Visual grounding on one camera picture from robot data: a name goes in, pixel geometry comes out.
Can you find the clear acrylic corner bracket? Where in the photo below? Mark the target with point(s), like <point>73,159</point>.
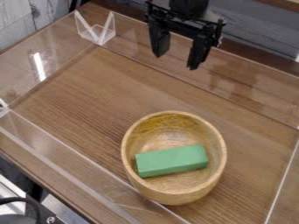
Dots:
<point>99,34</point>

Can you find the brown wooden bowl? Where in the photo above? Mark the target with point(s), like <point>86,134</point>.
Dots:
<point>165,130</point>

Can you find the green rectangular block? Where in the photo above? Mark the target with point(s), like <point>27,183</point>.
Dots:
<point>181,159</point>

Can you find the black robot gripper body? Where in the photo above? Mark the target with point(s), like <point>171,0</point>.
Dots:
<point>187,17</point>

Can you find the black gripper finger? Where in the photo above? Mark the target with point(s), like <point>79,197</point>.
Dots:
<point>199,51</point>
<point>159,37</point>

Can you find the black metal frame corner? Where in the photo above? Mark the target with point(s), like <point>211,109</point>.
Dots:
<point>41,213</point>

